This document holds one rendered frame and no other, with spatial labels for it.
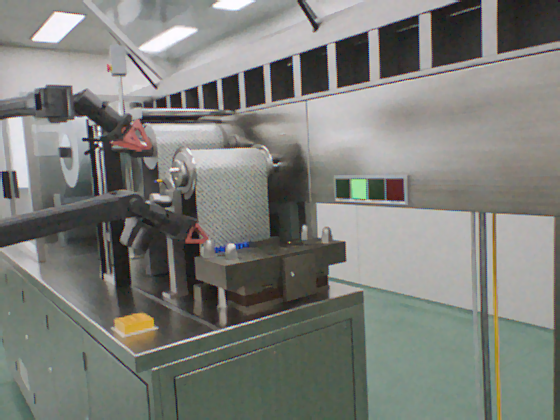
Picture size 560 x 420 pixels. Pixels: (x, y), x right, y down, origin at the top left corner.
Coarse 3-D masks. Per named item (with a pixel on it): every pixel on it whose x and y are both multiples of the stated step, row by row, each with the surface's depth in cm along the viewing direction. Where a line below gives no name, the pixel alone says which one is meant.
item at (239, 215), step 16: (208, 192) 136; (224, 192) 139; (240, 192) 142; (256, 192) 146; (208, 208) 136; (224, 208) 139; (240, 208) 143; (256, 208) 146; (208, 224) 137; (224, 224) 140; (240, 224) 143; (256, 224) 146; (224, 240) 140; (240, 240) 143
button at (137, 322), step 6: (120, 318) 116; (126, 318) 115; (132, 318) 115; (138, 318) 115; (144, 318) 115; (150, 318) 114; (120, 324) 112; (126, 324) 111; (132, 324) 111; (138, 324) 112; (144, 324) 113; (150, 324) 114; (120, 330) 113; (126, 330) 111; (132, 330) 111; (138, 330) 112
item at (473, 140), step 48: (336, 96) 133; (384, 96) 120; (432, 96) 109; (480, 96) 100; (528, 96) 92; (240, 144) 174; (288, 144) 152; (336, 144) 135; (384, 144) 121; (432, 144) 110; (480, 144) 101; (528, 144) 93; (288, 192) 155; (432, 192) 112; (480, 192) 102; (528, 192) 94
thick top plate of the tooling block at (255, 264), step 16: (288, 240) 148; (304, 240) 146; (320, 240) 145; (336, 240) 143; (224, 256) 129; (240, 256) 127; (256, 256) 126; (272, 256) 126; (288, 256) 129; (320, 256) 136; (336, 256) 139; (208, 272) 125; (224, 272) 118; (240, 272) 120; (256, 272) 123; (272, 272) 126; (224, 288) 119
